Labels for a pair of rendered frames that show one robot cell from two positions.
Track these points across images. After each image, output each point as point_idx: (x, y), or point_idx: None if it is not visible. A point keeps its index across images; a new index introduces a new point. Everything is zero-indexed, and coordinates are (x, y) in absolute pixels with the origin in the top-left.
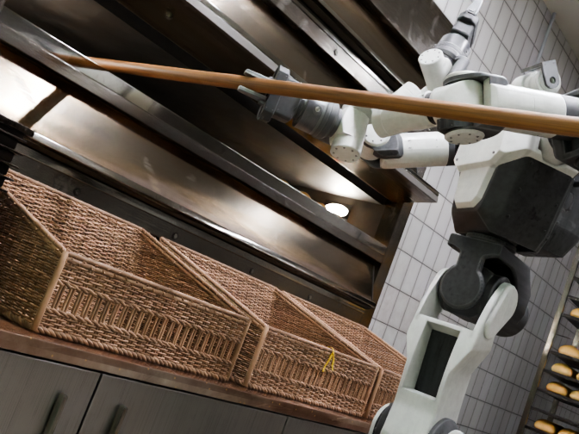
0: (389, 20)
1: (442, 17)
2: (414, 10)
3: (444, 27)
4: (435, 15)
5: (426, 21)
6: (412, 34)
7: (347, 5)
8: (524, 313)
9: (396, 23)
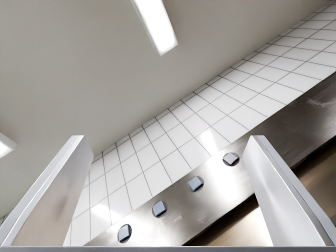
0: (295, 163)
1: (309, 93)
2: (292, 127)
3: (321, 90)
4: (304, 101)
5: (310, 111)
6: (321, 131)
7: (259, 225)
8: None
9: (302, 152)
